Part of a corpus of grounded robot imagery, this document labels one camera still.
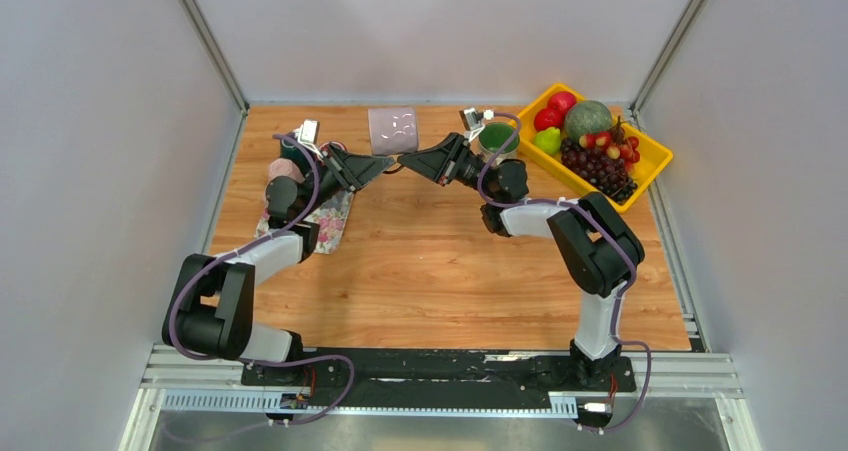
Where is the red mug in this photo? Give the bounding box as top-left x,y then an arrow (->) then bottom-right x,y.
319,142 -> 332,159

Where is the dark purple grape bunch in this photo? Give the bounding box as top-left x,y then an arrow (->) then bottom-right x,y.
560,139 -> 639,205

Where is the red apple upper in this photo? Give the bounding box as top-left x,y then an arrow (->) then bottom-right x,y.
547,91 -> 578,116

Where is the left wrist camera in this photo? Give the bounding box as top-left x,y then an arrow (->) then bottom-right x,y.
294,119 -> 320,148

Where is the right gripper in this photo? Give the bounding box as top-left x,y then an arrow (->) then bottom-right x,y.
397,132 -> 498,201

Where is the red apple lower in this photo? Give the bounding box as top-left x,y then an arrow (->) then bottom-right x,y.
533,107 -> 564,132

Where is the pink faceted mug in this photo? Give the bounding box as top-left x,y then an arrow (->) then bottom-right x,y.
268,158 -> 304,183

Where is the cream floral mug green inside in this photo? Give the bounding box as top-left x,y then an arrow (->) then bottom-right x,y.
477,122 -> 520,166

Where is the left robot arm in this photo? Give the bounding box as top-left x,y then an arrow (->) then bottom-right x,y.
162,144 -> 395,385

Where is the green pear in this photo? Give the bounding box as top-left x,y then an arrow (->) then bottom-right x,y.
533,127 -> 562,156

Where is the red cherry cluster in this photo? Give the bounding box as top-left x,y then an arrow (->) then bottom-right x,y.
577,128 -> 641,164

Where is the mauve mug black handle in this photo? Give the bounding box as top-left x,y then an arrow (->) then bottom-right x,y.
368,107 -> 420,156

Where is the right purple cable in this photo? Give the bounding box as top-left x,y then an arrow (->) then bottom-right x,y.
476,111 -> 654,435

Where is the red apple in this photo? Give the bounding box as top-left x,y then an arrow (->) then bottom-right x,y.
547,91 -> 578,116
533,107 -> 564,132

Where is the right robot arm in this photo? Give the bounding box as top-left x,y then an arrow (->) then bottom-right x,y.
398,133 -> 645,389

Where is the purple cable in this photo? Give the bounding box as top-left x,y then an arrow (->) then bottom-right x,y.
166,133 -> 356,427
476,111 -> 654,435

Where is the floral serving tray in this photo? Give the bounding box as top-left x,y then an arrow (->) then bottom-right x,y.
294,191 -> 354,254

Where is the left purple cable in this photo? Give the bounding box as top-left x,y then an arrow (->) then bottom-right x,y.
166,133 -> 356,427

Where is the dark green mug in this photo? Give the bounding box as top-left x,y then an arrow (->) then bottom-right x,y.
280,132 -> 312,174

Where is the green melon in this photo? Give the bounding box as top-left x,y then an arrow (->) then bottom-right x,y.
564,100 -> 613,140

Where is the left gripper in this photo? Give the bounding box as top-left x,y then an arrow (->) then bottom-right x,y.
298,142 -> 392,220

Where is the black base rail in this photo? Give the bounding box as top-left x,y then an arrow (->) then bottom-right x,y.
241,348 -> 637,410

